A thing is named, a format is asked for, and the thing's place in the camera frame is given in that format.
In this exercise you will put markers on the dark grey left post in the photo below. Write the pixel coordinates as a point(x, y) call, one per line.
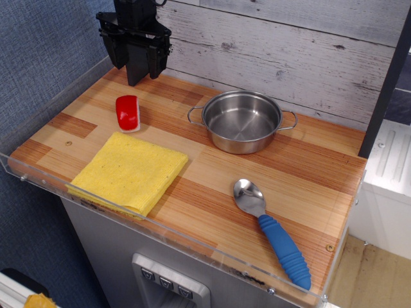
point(137, 65)

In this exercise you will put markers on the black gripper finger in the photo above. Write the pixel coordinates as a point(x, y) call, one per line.
point(157, 59)
point(116, 49)

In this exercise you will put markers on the blue handled metal spoon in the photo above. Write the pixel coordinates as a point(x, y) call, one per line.
point(250, 199)

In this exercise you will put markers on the clear acrylic table guard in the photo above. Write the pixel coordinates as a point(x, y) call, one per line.
point(56, 114)

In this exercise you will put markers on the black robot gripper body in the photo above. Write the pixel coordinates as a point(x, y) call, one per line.
point(135, 22)

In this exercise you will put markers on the dark grey post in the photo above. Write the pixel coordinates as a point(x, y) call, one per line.
point(137, 65)
point(389, 84)

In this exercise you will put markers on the red white toy sushi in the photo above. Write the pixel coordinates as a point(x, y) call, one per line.
point(128, 114)

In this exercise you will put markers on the silver toy fridge cabinet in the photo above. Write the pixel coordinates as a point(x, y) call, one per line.
point(109, 244)

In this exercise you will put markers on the grey ice dispenser panel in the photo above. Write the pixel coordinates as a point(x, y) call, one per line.
point(161, 286)

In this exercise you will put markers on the yellow folded cloth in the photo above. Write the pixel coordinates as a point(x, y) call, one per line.
point(128, 172)

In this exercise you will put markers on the white toy sink unit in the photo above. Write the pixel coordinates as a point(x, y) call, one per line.
point(381, 212)

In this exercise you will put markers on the dark grey right post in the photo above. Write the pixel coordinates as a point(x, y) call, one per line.
point(389, 84)

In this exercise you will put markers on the stainless steel pot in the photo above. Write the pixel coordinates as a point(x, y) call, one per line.
point(240, 122)

